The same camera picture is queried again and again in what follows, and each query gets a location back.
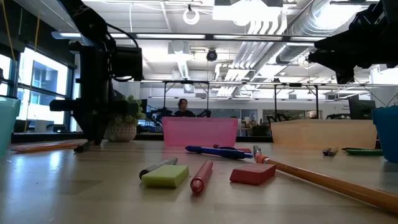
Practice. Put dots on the grey marker with black cap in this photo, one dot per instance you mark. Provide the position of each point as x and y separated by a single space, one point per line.
158 165

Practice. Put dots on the person seated behind desk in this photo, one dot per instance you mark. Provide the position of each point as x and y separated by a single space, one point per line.
184 110

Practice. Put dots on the blue pen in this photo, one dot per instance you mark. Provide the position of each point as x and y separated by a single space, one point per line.
217 152

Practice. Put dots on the red marker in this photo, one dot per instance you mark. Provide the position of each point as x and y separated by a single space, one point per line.
201 177

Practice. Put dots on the yellow-green eraser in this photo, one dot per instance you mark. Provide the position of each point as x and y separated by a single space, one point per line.
164 176

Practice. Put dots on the yellow pencil with orange eraser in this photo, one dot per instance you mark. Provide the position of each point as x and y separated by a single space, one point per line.
311 176

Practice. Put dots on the long overhead light bar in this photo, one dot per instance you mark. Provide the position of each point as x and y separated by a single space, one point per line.
171 36

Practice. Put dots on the pink translucent plastic bin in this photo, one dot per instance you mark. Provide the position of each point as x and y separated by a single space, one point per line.
199 132

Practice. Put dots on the black computer monitor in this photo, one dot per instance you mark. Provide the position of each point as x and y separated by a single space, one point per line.
360 109

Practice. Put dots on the large red eraser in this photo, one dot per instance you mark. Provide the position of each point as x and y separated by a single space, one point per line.
252 174

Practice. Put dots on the blue plastic bin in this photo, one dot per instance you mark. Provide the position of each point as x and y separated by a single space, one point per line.
388 133

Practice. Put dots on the black metal frame stand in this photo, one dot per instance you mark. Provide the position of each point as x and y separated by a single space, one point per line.
316 102
186 82

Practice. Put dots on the green eraser with print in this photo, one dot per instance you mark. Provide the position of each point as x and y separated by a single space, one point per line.
363 152

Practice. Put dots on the teal plastic bin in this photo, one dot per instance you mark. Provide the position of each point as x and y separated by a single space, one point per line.
7 124

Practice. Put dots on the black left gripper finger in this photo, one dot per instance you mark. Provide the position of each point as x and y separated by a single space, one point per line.
99 127
87 124

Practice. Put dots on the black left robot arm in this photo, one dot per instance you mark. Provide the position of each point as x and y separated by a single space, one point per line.
84 18

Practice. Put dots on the black background robot arm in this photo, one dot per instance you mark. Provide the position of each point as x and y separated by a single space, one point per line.
155 113
204 114

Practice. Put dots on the green plant in woven pot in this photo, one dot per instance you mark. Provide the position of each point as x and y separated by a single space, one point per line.
122 132

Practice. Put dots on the black ceiling camera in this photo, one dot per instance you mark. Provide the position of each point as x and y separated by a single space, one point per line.
211 56

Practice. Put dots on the green pencil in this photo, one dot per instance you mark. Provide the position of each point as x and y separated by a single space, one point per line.
357 148

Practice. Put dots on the person in dark jacket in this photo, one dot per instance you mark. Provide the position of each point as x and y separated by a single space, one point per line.
259 128

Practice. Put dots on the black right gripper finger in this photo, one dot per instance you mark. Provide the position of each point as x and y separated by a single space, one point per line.
342 62
339 42

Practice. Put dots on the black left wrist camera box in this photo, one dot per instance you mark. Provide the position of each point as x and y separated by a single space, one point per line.
127 63

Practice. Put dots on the silver ventilation duct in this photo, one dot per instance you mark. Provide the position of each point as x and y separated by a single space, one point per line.
311 21

